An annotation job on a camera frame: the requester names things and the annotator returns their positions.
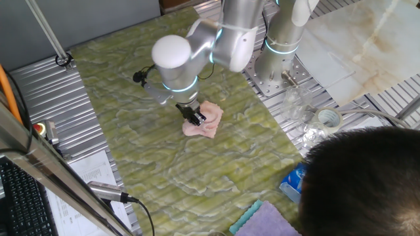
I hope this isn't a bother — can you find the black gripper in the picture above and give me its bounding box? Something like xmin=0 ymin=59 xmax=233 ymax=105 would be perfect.
xmin=175 ymin=100 xmax=207 ymax=127

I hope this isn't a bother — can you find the pink fluffy cloth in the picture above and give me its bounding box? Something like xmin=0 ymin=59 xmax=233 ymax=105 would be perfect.
xmin=182 ymin=100 xmax=224 ymax=139

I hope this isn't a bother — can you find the teal cloth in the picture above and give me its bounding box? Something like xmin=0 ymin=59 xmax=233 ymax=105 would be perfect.
xmin=228 ymin=199 xmax=264 ymax=235

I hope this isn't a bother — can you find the purple cloth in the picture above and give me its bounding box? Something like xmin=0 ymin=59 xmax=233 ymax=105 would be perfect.
xmin=234 ymin=200 xmax=303 ymax=236

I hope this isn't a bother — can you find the green marble pattern mat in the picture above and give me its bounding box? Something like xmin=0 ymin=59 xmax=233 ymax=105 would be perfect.
xmin=70 ymin=6 xmax=305 ymax=236

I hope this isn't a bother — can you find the clear glass beaker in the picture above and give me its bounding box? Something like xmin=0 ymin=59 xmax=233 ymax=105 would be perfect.
xmin=281 ymin=85 xmax=313 ymax=121
xmin=300 ymin=111 xmax=329 ymax=148

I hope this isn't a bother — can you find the printed table paper sheet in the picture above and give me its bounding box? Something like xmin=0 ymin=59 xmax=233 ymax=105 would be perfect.
xmin=45 ymin=149 xmax=132 ymax=236

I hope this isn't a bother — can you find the blue tissue pack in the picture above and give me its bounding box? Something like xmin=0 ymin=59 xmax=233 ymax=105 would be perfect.
xmin=279 ymin=163 xmax=308 ymax=204

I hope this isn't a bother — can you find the beige tape roll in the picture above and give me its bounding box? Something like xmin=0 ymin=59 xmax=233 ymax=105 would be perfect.
xmin=311 ymin=106 xmax=344 ymax=135

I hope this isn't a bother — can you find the red emergency stop button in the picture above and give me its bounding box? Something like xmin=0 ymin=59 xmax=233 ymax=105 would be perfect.
xmin=32 ymin=121 xmax=47 ymax=136

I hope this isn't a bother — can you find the white paper with text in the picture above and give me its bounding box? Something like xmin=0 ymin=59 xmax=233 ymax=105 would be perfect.
xmin=356 ymin=116 xmax=387 ymax=128

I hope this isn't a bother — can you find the person's head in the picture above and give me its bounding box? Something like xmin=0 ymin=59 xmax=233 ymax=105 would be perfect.
xmin=299 ymin=126 xmax=420 ymax=236

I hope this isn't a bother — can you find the aluminium pole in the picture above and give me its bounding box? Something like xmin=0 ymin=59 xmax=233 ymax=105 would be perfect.
xmin=24 ymin=0 xmax=72 ymax=63

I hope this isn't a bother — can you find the white marble pattern sheet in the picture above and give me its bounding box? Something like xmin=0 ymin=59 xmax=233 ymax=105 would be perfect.
xmin=295 ymin=0 xmax=420 ymax=108

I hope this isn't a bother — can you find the orange tube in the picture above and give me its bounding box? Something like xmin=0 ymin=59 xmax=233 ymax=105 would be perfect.
xmin=0 ymin=64 xmax=24 ymax=125

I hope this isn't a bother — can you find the black keyboard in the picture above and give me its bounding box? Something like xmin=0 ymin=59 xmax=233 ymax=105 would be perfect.
xmin=0 ymin=157 xmax=60 ymax=236

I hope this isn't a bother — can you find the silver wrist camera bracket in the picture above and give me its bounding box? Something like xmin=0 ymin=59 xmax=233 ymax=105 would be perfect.
xmin=142 ymin=80 xmax=173 ymax=106

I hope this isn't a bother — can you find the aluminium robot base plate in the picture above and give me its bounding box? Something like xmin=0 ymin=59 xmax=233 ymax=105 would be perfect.
xmin=238 ymin=49 xmax=312 ymax=98

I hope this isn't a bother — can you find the black camera cable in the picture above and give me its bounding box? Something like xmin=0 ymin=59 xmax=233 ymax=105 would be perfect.
xmin=126 ymin=195 xmax=156 ymax=236

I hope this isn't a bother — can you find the silver ribbed camera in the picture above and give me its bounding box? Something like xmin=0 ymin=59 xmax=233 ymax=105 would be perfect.
xmin=87 ymin=180 xmax=131 ymax=204

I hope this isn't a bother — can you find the grey metal camera box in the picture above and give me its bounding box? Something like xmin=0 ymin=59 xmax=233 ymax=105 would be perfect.
xmin=44 ymin=119 xmax=60 ymax=145

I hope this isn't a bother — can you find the black ring at pole foot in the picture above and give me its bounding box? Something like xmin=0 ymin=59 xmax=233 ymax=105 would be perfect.
xmin=54 ymin=52 xmax=74 ymax=68

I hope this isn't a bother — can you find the shiny metal frame bar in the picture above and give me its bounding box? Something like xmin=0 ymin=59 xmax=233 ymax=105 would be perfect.
xmin=0 ymin=94 xmax=135 ymax=236

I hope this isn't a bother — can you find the grey hose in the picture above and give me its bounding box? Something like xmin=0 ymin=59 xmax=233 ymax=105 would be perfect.
xmin=337 ymin=109 xmax=411 ymax=129

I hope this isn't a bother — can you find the thin black cable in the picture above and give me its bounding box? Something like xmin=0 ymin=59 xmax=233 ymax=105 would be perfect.
xmin=0 ymin=70 xmax=33 ymax=155

